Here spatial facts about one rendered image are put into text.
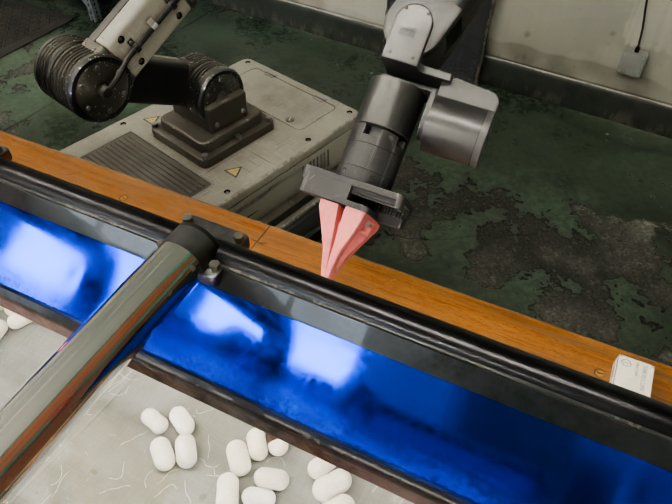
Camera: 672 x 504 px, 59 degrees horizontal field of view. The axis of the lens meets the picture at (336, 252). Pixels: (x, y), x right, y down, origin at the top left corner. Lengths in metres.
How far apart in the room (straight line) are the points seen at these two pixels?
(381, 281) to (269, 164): 0.70
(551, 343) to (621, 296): 1.18
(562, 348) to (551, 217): 1.36
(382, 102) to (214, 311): 0.35
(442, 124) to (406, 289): 0.22
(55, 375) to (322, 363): 0.10
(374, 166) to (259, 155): 0.84
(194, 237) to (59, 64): 0.94
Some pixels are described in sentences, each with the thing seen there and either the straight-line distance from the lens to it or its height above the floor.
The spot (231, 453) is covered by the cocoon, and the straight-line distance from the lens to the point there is 0.60.
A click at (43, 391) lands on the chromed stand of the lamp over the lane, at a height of 1.12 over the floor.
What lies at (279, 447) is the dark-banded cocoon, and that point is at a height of 0.76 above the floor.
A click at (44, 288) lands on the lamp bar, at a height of 1.07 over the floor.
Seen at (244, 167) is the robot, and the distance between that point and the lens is 1.35.
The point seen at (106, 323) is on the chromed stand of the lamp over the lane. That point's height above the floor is 1.12.
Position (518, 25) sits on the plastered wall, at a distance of 2.51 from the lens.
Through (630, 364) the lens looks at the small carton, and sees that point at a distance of 0.68.
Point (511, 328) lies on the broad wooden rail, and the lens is 0.69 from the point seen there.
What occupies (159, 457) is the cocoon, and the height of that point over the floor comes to 0.76.
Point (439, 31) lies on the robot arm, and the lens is 0.59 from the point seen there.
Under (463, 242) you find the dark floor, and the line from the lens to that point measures 1.87.
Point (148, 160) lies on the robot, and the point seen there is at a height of 0.48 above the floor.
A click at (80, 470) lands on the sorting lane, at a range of 0.66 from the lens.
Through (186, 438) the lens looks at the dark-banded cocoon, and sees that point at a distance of 0.62.
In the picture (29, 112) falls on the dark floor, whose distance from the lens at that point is 2.67.
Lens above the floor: 1.30
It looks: 46 degrees down
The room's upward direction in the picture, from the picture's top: straight up
